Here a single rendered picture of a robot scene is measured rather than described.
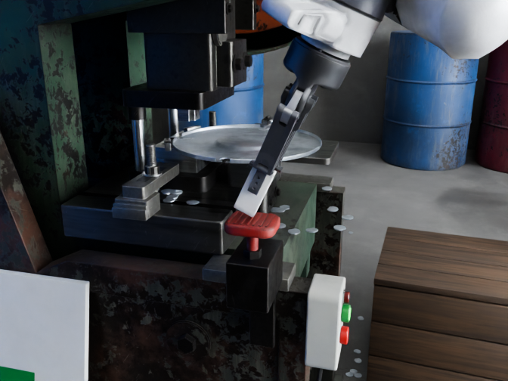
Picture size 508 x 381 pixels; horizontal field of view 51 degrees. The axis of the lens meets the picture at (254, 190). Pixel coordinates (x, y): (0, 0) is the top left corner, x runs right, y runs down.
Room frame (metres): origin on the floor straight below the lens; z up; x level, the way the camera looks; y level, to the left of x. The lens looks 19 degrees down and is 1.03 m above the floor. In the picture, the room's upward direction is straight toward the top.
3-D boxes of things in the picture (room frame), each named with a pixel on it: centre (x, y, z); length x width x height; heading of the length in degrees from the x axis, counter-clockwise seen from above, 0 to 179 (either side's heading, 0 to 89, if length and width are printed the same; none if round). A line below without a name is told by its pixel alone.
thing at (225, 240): (1.05, 0.14, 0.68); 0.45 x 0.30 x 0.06; 165
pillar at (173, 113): (1.14, 0.17, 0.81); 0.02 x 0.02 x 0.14
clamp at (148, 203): (0.89, 0.18, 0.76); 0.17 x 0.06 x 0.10; 165
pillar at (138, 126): (0.99, 0.22, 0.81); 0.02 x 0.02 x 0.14
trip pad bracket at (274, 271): (0.69, 0.00, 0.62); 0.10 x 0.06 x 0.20; 165
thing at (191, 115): (1.05, 0.13, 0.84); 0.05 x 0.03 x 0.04; 165
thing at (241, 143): (1.02, 0.01, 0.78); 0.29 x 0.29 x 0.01
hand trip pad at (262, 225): (0.67, 0.00, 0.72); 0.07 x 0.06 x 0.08; 75
